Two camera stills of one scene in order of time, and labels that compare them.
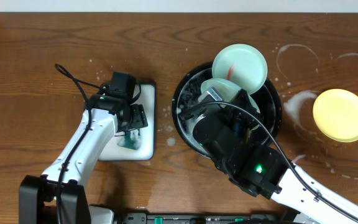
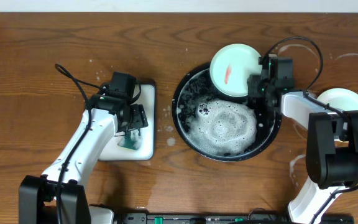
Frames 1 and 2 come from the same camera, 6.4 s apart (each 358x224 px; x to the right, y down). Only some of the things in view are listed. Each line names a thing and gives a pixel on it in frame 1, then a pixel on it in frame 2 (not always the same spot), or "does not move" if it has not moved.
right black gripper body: x=244 y=120 to x=258 y=88
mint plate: x=225 y=91 to x=348 y=101
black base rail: x=202 y=218 does not move
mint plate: x=242 y=64 does not move
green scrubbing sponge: x=131 y=140 does not move
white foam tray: x=146 y=151 does not move
